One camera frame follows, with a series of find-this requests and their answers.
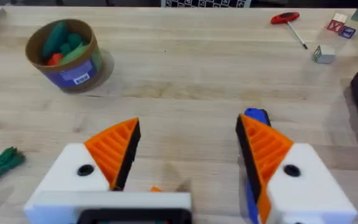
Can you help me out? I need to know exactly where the tub with toys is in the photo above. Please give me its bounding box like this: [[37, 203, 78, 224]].
[[25, 18, 104, 93]]

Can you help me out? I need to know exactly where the blue electric screwdriver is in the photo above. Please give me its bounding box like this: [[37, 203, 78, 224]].
[[243, 107, 272, 224]]

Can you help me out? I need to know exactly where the green letter toy block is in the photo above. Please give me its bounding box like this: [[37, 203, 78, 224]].
[[311, 44, 336, 65]]

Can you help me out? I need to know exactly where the green vegetable toy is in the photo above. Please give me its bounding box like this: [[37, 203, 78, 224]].
[[0, 146, 27, 192]]

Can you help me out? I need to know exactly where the red letter toy block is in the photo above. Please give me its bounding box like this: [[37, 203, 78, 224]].
[[326, 12, 348, 34]]

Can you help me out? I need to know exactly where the red-handled hex key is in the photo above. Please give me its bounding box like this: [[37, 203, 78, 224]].
[[270, 11, 309, 50]]

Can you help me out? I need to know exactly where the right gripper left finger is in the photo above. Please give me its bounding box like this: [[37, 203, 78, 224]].
[[37, 117, 142, 192]]

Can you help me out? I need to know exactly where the blue letter toy block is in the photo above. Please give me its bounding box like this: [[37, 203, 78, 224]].
[[338, 26, 357, 40]]

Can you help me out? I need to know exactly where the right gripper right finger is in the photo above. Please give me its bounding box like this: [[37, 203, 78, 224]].
[[235, 113, 358, 224]]

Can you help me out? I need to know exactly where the black and white marker board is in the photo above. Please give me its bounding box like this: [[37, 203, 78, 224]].
[[160, 0, 252, 9]]

